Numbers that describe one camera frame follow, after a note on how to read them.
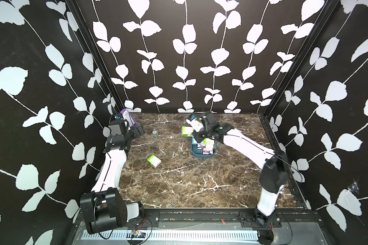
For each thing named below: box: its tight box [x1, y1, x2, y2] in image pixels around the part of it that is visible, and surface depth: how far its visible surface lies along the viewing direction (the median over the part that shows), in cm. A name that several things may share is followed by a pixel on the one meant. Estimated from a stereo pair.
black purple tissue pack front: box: [202, 143, 214, 155], surface depth 98 cm
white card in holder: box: [122, 110, 134, 127], surface depth 100 cm
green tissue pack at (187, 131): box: [181, 126, 194, 137], surface depth 86 cm
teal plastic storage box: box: [191, 136, 218, 159], surface depth 97 cm
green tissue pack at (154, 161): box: [147, 154, 162, 169], surface depth 95 cm
